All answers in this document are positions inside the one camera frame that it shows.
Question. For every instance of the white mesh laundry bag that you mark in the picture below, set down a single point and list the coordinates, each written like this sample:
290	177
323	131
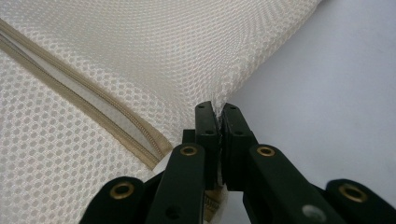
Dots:
140	56

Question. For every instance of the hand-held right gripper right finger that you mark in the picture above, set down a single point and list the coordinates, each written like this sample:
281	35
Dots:
235	149

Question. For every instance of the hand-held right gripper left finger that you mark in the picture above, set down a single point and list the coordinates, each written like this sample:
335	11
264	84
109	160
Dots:
209	146

